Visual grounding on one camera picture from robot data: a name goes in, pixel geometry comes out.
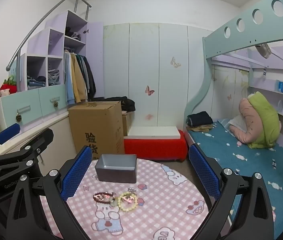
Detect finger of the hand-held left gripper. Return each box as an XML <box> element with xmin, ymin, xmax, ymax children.
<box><xmin>0</xmin><ymin>123</ymin><xmax>21</xmax><ymax>162</ymax></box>
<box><xmin>0</xmin><ymin>128</ymin><xmax>55</xmax><ymax>178</ymax></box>

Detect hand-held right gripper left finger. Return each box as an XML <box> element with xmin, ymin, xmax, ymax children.
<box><xmin>5</xmin><ymin>145</ymin><xmax>93</xmax><ymax>240</ymax></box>

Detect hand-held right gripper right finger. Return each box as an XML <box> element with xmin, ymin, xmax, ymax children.
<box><xmin>188</xmin><ymin>144</ymin><xmax>275</xmax><ymax>240</ymax></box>

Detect dark red bead bracelet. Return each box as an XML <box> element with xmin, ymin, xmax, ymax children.
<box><xmin>93</xmin><ymin>192</ymin><xmax>117</xmax><ymax>203</ymax></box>

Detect grey metal tin box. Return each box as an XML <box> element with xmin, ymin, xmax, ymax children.
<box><xmin>95</xmin><ymin>154</ymin><xmax>138</xmax><ymax>183</ymax></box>

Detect pale yellow bead bracelet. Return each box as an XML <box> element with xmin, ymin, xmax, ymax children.
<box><xmin>118</xmin><ymin>192</ymin><xmax>139</xmax><ymax>212</ymax></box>

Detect cream low cabinet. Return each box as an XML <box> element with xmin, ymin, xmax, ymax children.
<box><xmin>0</xmin><ymin>111</ymin><xmax>78</xmax><ymax>178</ymax></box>

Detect teal drawer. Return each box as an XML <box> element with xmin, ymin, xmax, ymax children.
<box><xmin>1</xmin><ymin>90</ymin><xmax>43</xmax><ymax>127</ymax></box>
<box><xmin>39</xmin><ymin>84</ymin><xmax>68</xmax><ymax>110</ymax></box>

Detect blue patterned bedsheet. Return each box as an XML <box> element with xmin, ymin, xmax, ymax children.
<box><xmin>188</xmin><ymin>119</ymin><xmax>283</xmax><ymax>239</ymax></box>

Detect folded tan clothes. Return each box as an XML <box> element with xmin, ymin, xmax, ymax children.
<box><xmin>188</xmin><ymin>124</ymin><xmax>214</xmax><ymax>132</ymax></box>

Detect red strawberry plush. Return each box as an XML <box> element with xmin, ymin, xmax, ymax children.
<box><xmin>0</xmin><ymin>76</ymin><xmax>17</xmax><ymax>94</ymax></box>

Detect large brown cardboard box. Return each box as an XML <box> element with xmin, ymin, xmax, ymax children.
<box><xmin>68</xmin><ymin>101</ymin><xmax>125</xmax><ymax>159</ymax></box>

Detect folded dark clothes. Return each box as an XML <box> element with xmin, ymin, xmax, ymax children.
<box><xmin>186</xmin><ymin>111</ymin><xmax>214</xmax><ymax>128</ymax></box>

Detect red bench with white top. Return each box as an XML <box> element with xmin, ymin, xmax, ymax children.
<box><xmin>124</xmin><ymin>126</ymin><xmax>188</xmax><ymax>163</ymax></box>

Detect pink checked cartoon tablecloth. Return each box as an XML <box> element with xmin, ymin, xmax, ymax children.
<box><xmin>40</xmin><ymin>159</ymin><xmax>209</xmax><ymax>240</ymax></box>

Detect folded blue jeans pile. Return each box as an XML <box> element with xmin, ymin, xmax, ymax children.
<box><xmin>27</xmin><ymin>74</ymin><xmax>47</xmax><ymax>89</ymax></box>

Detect white pillow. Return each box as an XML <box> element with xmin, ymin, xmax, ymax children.
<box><xmin>228</xmin><ymin>115</ymin><xmax>247</xmax><ymax>130</ymax></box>

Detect light blue hanging shirt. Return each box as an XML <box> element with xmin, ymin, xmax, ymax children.
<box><xmin>64</xmin><ymin>51</ymin><xmax>76</xmax><ymax>105</ymax></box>

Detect folded grey clothes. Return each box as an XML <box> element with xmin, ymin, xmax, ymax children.
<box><xmin>48</xmin><ymin>69</ymin><xmax>60</xmax><ymax>86</ymax></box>

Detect mustard hanging jacket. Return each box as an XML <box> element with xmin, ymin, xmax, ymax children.
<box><xmin>70</xmin><ymin>53</ymin><xmax>88</xmax><ymax>103</ymax></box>

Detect pink body pillow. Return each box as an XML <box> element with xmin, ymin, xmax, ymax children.
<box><xmin>229</xmin><ymin>98</ymin><xmax>258</xmax><ymax>143</ymax></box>

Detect small brown cardboard box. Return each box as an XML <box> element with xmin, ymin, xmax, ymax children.
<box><xmin>122</xmin><ymin>112</ymin><xmax>132</xmax><ymax>137</ymax></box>

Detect dark hanging jackets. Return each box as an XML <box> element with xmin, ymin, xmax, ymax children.
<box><xmin>78</xmin><ymin>54</ymin><xmax>96</xmax><ymax>100</ymax></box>

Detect pink and green bedding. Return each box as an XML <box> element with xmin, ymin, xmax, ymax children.
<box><xmin>248</xmin><ymin>92</ymin><xmax>282</xmax><ymax>149</ymax></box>

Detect black clothes pile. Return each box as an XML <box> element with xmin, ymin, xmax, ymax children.
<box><xmin>104</xmin><ymin>96</ymin><xmax>136</xmax><ymax>112</ymax></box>

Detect lilac stair shelf cabinet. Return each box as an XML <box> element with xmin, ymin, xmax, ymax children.
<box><xmin>19</xmin><ymin>10</ymin><xmax>104</xmax><ymax>105</ymax></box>

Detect lilac bedside shelf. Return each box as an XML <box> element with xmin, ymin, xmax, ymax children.
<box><xmin>248</xmin><ymin>86</ymin><xmax>283</xmax><ymax>120</ymax></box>

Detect dark clothes on shelf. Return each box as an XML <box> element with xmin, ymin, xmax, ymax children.
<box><xmin>65</xmin><ymin>26</ymin><xmax>82</xmax><ymax>41</ymax></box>

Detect white wardrobe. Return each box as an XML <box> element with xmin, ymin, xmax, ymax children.
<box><xmin>103</xmin><ymin>22</ymin><xmax>213</xmax><ymax>130</ymax></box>

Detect grey metal handrail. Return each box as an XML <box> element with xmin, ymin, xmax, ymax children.
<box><xmin>6</xmin><ymin>0</ymin><xmax>92</xmax><ymax>72</ymax></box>

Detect grey clamp lamp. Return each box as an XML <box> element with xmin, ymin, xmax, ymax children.
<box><xmin>255</xmin><ymin>43</ymin><xmax>273</xmax><ymax>59</ymax></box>

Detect teal bunk bed frame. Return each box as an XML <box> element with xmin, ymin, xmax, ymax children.
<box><xmin>184</xmin><ymin>0</ymin><xmax>283</xmax><ymax>130</ymax></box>

